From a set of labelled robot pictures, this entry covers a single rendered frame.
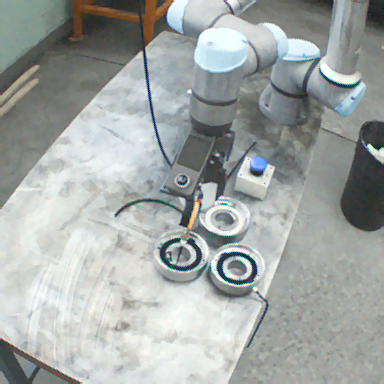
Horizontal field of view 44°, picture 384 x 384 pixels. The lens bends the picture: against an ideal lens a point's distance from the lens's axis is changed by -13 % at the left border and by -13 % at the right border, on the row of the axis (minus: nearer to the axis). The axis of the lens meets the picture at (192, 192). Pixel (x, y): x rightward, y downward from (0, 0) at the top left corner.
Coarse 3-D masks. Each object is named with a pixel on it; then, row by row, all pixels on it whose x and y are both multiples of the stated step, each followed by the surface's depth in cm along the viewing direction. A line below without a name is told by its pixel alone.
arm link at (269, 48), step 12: (216, 24) 82; (228, 24) 81; (240, 24) 81; (264, 24) 82; (252, 36) 78; (264, 36) 79; (276, 36) 81; (252, 48) 77; (264, 48) 78; (276, 48) 81; (288, 48) 83; (264, 60) 79; (276, 60) 82
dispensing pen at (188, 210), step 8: (200, 184) 96; (200, 192) 96; (192, 200) 97; (184, 208) 95; (192, 208) 95; (184, 216) 96; (184, 224) 96; (184, 232) 98; (184, 240) 98; (176, 264) 100
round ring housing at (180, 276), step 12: (156, 240) 102; (156, 252) 102; (192, 252) 103; (204, 252) 103; (156, 264) 101; (180, 264) 100; (204, 264) 100; (168, 276) 100; (180, 276) 99; (192, 276) 100
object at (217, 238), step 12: (216, 204) 112; (228, 204) 112; (240, 204) 112; (204, 216) 110; (216, 216) 111; (228, 216) 112; (204, 228) 107; (228, 228) 108; (216, 240) 107; (228, 240) 106; (240, 240) 108
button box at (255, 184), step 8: (248, 160) 120; (248, 168) 118; (272, 168) 119; (240, 176) 116; (248, 176) 117; (256, 176) 117; (264, 176) 117; (240, 184) 118; (248, 184) 117; (256, 184) 116; (264, 184) 116; (240, 192) 119; (248, 192) 118; (256, 192) 117; (264, 192) 117
